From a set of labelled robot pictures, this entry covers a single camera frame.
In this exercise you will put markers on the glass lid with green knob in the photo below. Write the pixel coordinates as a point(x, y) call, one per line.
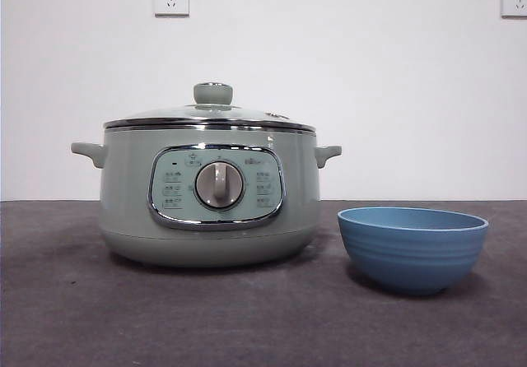
point(213, 95)

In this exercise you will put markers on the pale green electric steamer pot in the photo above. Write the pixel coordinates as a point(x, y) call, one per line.
point(123, 202)

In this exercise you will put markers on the blue ribbed bowl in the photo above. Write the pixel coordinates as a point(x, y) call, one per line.
point(413, 256)

